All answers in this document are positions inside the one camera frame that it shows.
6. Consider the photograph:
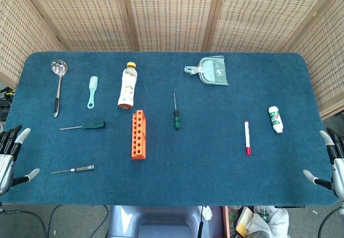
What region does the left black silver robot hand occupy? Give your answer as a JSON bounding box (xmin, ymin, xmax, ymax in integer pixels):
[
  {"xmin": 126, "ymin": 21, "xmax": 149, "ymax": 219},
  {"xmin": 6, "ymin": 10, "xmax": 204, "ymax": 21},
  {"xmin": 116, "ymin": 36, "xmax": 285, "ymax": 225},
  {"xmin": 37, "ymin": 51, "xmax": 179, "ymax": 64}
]
[{"xmin": 0, "ymin": 125, "xmax": 41, "ymax": 196}]

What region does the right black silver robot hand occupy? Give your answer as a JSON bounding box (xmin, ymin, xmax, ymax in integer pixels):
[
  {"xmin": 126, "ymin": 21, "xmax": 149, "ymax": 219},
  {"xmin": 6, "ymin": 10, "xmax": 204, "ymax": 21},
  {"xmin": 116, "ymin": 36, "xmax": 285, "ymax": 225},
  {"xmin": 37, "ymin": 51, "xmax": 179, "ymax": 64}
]
[{"xmin": 303, "ymin": 127, "xmax": 344, "ymax": 199}]

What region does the black silver precision screwdriver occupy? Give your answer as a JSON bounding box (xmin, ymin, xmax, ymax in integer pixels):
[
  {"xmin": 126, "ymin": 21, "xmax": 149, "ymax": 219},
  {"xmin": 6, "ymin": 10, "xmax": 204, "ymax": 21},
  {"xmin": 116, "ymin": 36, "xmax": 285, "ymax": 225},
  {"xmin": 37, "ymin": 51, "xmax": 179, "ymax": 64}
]
[{"xmin": 51, "ymin": 164, "xmax": 95, "ymax": 175}]

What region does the teal black handled screwdriver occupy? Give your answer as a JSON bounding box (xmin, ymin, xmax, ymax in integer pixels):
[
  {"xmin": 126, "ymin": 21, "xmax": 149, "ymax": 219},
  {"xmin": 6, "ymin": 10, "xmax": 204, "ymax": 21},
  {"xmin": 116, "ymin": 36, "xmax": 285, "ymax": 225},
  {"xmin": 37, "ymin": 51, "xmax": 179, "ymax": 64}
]
[{"xmin": 59, "ymin": 120, "xmax": 106, "ymax": 131}]

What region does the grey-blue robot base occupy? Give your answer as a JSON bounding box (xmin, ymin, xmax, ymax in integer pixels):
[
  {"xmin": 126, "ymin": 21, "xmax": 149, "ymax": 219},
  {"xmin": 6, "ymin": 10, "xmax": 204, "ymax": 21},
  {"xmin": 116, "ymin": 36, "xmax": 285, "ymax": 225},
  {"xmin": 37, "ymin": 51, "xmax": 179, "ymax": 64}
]
[{"xmin": 107, "ymin": 205, "xmax": 225, "ymax": 238}]

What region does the small white green bottle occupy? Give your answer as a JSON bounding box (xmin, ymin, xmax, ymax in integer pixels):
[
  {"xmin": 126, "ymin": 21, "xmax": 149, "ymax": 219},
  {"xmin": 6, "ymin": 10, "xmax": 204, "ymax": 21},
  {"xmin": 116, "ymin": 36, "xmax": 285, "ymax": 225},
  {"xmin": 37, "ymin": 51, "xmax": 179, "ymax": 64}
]
[{"xmin": 268, "ymin": 106, "xmax": 284, "ymax": 134}]

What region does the white plastic bag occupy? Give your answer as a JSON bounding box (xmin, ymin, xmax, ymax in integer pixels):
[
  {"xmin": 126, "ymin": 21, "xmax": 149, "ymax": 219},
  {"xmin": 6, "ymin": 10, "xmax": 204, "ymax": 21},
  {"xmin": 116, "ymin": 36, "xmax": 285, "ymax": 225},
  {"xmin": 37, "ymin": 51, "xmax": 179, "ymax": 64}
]
[{"xmin": 246, "ymin": 205, "xmax": 290, "ymax": 238}]

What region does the white marker red cap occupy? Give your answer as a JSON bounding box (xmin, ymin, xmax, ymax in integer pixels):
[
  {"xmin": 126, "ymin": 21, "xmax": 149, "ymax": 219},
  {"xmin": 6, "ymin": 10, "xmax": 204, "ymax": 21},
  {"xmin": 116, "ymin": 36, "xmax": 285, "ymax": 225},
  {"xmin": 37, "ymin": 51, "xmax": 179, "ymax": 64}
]
[{"xmin": 243, "ymin": 120, "xmax": 253, "ymax": 156}]

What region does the steel ladle black grip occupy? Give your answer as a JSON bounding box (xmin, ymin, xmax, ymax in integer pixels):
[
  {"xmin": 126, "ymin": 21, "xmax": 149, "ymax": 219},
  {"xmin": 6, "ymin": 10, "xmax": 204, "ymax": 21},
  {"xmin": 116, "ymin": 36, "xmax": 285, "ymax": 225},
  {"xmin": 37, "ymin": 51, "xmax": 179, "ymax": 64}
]
[{"xmin": 51, "ymin": 59, "xmax": 69, "ymax": 118}]

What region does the yellow white carton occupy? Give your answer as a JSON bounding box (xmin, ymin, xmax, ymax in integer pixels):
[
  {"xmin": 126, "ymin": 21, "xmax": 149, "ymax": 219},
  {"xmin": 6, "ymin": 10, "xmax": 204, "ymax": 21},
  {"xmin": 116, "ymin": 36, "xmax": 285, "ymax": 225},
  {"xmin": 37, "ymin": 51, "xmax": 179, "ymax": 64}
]
[{"xmin": 235, "ymin": 207, "xmax": 255, "ymax": 236}]

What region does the mint green cleaning brush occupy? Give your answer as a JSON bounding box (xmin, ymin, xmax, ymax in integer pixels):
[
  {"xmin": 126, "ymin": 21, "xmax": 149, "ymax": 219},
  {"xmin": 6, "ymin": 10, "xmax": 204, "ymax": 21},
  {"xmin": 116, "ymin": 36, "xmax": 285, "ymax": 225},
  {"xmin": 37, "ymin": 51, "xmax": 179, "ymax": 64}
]
[{"xmin": 87, "ymin": 76, "xmax": 99, "ymax": 109}]

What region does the orange tool holder block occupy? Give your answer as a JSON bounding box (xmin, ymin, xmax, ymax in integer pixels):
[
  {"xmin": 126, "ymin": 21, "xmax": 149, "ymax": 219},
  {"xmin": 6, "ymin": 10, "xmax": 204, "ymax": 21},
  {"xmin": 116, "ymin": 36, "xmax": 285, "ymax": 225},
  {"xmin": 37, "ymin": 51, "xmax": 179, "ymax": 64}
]
[{"xmin": 131, "ymin": 110, "xmax": 148, "ymax": 160}]

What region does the blue carpet table cover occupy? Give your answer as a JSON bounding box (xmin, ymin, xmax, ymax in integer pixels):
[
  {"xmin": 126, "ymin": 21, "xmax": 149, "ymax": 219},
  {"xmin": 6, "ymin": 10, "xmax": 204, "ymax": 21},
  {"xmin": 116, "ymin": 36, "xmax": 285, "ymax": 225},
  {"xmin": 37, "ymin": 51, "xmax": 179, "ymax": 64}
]
[{"xmin": 0, "ymin": 51, "xmax": 341, "ymax": 206}]

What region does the white perforated plate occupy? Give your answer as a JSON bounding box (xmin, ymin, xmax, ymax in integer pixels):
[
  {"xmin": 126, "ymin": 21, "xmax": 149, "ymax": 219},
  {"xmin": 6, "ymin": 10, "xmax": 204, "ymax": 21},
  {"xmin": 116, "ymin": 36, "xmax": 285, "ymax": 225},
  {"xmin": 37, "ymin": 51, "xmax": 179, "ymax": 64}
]
[{"xmin": 203, "ymin": 205, "xmax": 213, "ymax": 223}]

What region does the white drink bottle yellow cap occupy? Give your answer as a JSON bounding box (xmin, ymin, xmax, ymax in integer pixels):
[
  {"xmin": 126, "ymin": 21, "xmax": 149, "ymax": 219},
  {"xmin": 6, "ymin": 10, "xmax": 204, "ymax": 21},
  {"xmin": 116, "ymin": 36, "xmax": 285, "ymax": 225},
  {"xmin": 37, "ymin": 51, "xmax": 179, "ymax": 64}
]
[{"xmin": 117, "ymin": 62, "xmax": 140, "ymax": 110}]

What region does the mint dustpan in plastic wrap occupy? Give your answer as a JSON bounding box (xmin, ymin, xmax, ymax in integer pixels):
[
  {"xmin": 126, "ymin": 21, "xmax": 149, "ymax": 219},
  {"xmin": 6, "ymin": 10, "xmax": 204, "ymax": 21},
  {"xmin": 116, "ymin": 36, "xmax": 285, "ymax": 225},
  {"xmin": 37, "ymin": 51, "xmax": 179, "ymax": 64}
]
[{"xmin": 184, "ymin": 55, "xmax": 230, "ymax": 86}]

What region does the green black striped screwdriver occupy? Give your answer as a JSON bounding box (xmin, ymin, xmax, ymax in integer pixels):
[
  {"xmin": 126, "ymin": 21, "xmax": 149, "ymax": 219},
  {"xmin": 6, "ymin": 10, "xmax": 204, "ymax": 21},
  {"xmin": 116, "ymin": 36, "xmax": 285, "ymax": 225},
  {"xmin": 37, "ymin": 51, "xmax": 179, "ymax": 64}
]
[{"xmin": 173, "ymin": 92, "xmax": 182, "ymax": 131}]

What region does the woven bamboo folding screen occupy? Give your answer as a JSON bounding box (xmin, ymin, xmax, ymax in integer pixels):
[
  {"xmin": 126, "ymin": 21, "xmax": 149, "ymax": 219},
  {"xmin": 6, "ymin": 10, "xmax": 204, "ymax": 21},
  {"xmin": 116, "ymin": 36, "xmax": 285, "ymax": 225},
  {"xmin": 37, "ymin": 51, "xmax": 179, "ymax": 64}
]
[{"xmin": 0, "ymin": 0, "xmax": 344, "ymax": 120}]

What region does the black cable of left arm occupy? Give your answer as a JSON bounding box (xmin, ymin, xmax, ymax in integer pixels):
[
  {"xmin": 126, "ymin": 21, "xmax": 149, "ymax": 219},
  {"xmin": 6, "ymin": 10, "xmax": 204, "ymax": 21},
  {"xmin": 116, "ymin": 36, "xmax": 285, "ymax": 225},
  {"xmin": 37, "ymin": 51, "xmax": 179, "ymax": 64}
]
[{"xmin": 0, "ymin": 209, "xmax": 49, "ymax": 238}]

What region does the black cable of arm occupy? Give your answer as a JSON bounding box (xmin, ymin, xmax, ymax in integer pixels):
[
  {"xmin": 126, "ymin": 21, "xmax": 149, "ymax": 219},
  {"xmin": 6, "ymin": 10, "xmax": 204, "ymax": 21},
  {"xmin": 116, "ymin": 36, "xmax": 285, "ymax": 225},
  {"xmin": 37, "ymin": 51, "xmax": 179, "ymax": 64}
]
[
  {"xmin": 0, "ymin": 209, "xmax": 49, "ymax": 238},
  {"xmin": 318, "ymin": 205, "xmax": 344, "ymax": 238}
]

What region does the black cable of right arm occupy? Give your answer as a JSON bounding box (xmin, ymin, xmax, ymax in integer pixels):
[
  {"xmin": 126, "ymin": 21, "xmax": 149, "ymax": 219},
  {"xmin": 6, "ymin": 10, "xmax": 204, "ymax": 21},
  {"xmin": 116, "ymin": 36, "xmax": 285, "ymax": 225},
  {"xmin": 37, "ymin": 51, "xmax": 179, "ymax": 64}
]
[{"xmin": 318, "ymin": 205, "xmax": 344, "ymax": 238}]

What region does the black equipment with cables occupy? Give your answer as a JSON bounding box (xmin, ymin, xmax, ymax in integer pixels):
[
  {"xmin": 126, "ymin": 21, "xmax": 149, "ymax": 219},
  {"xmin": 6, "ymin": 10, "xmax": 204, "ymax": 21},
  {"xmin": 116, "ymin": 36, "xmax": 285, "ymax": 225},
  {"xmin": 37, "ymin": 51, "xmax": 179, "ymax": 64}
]
[{"xmin": 0, "ymin": 86, "xmax": 16, "ymax": 122}]

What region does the thin black floor cable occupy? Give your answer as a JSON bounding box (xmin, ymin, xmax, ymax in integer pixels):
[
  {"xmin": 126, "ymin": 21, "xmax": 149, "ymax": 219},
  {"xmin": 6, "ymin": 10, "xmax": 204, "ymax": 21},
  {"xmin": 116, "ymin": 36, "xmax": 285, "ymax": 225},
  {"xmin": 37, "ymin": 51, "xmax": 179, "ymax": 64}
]
[{"xmin": 48, "ymin": 205, "xmax": 110, "ymax": 238}]

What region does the black cable on robot base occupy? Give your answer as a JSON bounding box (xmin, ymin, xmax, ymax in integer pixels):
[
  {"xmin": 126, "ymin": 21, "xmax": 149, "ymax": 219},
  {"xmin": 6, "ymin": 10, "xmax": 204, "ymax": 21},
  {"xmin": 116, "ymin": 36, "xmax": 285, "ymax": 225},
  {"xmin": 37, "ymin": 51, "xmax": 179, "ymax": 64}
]
[{"xmin": 198, "ymin": 205, "xmax": 204, "ymax": 238}]

